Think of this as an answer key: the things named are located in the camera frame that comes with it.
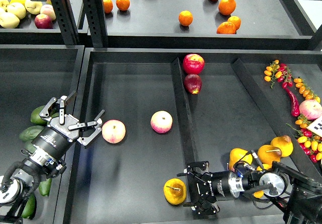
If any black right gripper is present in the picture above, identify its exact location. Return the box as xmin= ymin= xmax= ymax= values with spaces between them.
xmin=177 ymin=161 xmax=235 ymax=215

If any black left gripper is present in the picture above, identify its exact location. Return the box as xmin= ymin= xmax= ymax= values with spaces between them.
xmin=32 ymin=91 xmax=105 ymax=160

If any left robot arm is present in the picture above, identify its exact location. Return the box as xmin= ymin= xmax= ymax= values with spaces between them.
xmin=1 ymin=92 xmax=105 ymax=223

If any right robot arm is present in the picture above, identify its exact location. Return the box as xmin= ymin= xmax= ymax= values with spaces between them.
xmin=178 ymin=151 xmax=321 ymax=223

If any green avocado top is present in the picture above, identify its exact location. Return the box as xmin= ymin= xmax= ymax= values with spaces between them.
xmin=19 ymin=125 xmax=44 ymax=142

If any yellow pear front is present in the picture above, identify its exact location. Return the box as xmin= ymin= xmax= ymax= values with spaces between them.
xmin=253 ymin=164 xmax=272 ymax=199

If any green avocado dark flat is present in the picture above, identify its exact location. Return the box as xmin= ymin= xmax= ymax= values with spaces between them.
xmin=24 ymin=141 xmax=36 ymax=154

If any yellow pear with stem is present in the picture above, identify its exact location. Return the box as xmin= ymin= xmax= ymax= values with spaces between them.
xmin=257 ymin=144 xmax=282 ymax=165

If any yellow pear by divider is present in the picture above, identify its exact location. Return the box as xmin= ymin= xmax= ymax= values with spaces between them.
xmin=270 ymin=135 xmax=293 ymax=157

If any pink apple left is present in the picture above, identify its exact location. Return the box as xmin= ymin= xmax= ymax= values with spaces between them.
xmin=102 ymin=119 xmax=126 ymax=144

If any pink apple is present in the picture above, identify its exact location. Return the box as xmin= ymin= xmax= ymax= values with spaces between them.
xmin=150 ymin=111 xmax=173 ymax=134
xmin=102 ymin=119 xmax=126 ymax=144

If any black left tray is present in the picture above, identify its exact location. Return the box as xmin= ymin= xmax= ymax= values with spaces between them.
xmin=1 ymin=45 xmax=84 ymax=223

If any pink apple centre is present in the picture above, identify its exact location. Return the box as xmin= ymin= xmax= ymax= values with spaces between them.
xmin=150 ymin=111 xmax=173 ymax=134

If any large black divided tray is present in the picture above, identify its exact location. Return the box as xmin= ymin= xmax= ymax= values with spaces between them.
xmin=69 ymin=48 xmax=321 ymax=223

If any red apple on shelf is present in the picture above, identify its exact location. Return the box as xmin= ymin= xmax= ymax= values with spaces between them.
xmin=34 ymin=14 xmax=53 ymax=29

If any dark red apple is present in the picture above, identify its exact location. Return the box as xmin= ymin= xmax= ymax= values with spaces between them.
xmin=184 ymin=74 xmax=202 ymax=95

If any pale peach on shelf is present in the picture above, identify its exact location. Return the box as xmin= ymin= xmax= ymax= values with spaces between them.
xmin=40 ymin=4 xmax=56 ymax=21

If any orange far left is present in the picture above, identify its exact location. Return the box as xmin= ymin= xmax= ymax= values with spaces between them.
xmin=103 ymin=0 xmax=114 ymax=14

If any yellow apple on shelf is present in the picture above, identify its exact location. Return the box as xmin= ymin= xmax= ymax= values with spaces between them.
xmin=25 ymin=0 xmax=43 ymax=15

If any lower cherry tomato bunch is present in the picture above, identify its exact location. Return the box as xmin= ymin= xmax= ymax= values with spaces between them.
xmin=287 ymin=114 xmax=321 ymax=163

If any cherry tomato bunch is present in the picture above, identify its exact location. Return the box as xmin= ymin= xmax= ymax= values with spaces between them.
xmin=287 ymin=114 xmax=321 ymax=163
xmin=264 ymin=59 xmax=293 ymax=89

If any pale yellow apple front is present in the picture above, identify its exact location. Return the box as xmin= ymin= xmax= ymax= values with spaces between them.
xmin=0 ymin=12 xmax=20 ymax=29

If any pale yellow apple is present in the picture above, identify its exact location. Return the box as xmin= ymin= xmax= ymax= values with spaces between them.
xmin=0 ymin=12 xmax=20 ymax=29
xmin=7 ymin=3 xmax=27 ymax=20

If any pale yellow apple middle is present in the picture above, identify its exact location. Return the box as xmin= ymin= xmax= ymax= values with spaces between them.
xmin=7 ymin=3 xmax=27 ymax=20

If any red chili pepper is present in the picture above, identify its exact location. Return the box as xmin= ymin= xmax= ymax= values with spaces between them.
xmin=284 ymin=88 xmax=300 ymax=117

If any bright red apple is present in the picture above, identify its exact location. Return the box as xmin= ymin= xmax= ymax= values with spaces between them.
xmin=183 ymin=53 xmax=205 ymax=74

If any yellow lemon on shelf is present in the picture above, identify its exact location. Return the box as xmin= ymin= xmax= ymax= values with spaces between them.
xmin=10 ymin=0 xmax=26 ymax=5

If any white marker tag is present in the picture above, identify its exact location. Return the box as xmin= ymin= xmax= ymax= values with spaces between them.
xmin=307 ymin=116 xmax=322 ymax=137

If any pink apple right tray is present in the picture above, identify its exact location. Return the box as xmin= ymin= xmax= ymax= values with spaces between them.
xmin=299 ymin=99 xmax=321 ymax=120

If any upper cherry tomato bunch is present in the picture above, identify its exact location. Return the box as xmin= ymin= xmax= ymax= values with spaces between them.
xmin=264 ymin=59 xmax=293 ymax=89

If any orange cherry tomato vine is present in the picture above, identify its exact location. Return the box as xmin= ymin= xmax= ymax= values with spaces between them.
xmin=293 ymin=78 xmax=320 ymax=103

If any black upright post left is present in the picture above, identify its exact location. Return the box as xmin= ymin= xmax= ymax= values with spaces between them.
xmin=51 ymin=0 xmax=79 ymax=45

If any black upright post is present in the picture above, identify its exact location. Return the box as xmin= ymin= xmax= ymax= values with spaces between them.
xmin=83 ymin=0 xmax=108 ymax=48
xmin=51 ymin=0 xmax=79 ymax=45

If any black upright post right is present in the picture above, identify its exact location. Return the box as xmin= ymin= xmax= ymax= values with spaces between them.
xmin=83 ymin=0 xmax=108 ymax=48

